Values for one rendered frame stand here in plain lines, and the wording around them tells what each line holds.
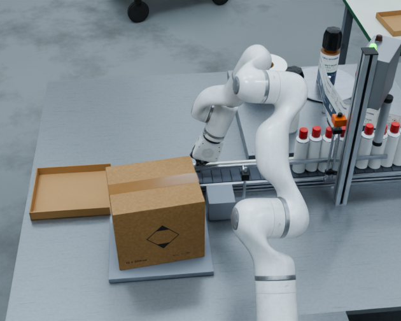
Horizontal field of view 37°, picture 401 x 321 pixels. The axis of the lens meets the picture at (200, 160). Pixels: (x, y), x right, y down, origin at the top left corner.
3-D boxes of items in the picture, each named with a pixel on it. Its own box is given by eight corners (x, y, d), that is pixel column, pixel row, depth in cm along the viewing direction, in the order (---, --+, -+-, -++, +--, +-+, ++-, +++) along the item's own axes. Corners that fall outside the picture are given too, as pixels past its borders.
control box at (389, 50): (392, 87, 217) (403, 39, 205) (378, 111, 206) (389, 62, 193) (365, 79, 221) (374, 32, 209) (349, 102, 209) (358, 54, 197)
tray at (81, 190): (111, 170, 252) (110, 162, 249) (110, 214, 232) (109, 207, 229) (38, 174, 249) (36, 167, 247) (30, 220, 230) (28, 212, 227)
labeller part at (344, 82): (347, 66, 305) (347, 64, 304) (366, 101, 281) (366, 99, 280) (286, 69, 303) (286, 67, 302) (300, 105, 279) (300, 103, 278)
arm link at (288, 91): (249, 237, 183) (297, 235, 188) (265, 241, 172) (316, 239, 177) (248, 73, 186) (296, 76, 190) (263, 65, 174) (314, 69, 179)
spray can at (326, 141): (330, 165, 246) (337, 125, 233) (330, 174, 242) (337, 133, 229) (317, 164, 247) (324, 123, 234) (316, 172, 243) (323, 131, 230)
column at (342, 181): (343, 197, 239) (374, 46, 196) (346, 205, 236) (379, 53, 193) (331, 198, 239) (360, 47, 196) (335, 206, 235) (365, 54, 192)
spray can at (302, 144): (303, 165, 246) (309, 125, 233) (306, 174, 242) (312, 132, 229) (290, 166, 246) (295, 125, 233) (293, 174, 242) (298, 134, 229)
